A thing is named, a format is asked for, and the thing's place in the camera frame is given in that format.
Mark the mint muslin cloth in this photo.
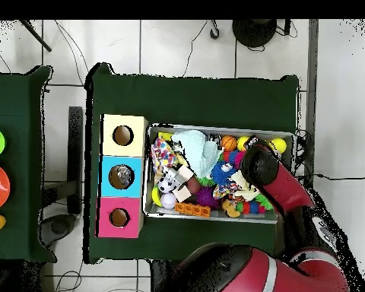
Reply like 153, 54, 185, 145
170, 129, 223, 179

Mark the clear blue-print plastic packet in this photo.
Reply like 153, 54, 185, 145
115, 166, 133, 187

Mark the wooden three-hole box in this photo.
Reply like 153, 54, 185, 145
95, 113, 149, 239

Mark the silver mesh bin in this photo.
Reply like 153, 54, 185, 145
142, 122, 297, 225

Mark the polka dot crumpled wrapper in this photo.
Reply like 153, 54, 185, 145
150, 136, 179, 168

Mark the black white soccer ball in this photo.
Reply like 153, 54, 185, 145
157, 176, 180, 194

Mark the blue spiky toy with eyes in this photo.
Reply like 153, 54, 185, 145
210, 160, 238, 186

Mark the white baseball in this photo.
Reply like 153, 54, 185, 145
160, 192, 177, 210

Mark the purple spiky ball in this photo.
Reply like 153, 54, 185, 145
195, 186, 221, 211

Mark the orange plastic tray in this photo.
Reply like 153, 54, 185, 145
174, 202, 211, 218

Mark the small basketball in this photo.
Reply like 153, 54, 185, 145
221, 135, 238, 152

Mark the dark green tablecloth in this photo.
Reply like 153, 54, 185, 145
83, 62, 300, 265

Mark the cream muslin cloth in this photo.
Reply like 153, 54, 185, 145
230, 170, 261, 202

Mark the yellow ball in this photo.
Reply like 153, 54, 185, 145
268, 137, 287, 154

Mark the black floor bar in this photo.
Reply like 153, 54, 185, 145
67, 106, 84, 214

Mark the grey rounded floor base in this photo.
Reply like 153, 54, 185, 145
37, 213, 78, 248

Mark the black round lamp base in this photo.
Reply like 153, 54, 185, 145
231, 19, 278, 49

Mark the dark green cloth side table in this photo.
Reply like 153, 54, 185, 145
0, 65, 57, 264

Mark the black rod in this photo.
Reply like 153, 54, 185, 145
18, 19, 53, 52

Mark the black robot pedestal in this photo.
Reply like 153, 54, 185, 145
150, 259, 183, 292

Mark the black power cable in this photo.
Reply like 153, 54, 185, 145
294, 173, 365, 182

